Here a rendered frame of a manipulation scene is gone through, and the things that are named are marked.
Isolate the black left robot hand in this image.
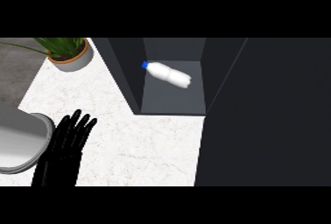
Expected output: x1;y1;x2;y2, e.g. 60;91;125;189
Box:
30;108;100;187

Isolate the dark grey cabinet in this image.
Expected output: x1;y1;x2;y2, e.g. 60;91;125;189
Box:
91;37;250;116

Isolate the white water bottle blue cap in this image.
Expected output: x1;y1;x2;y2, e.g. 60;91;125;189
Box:
141;60;193;89

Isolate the dark grey cabinet door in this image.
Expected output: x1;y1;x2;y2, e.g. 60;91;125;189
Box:
193;37;331;187

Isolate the green plant in grey pot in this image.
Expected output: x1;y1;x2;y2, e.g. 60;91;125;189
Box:
0;37;97;73

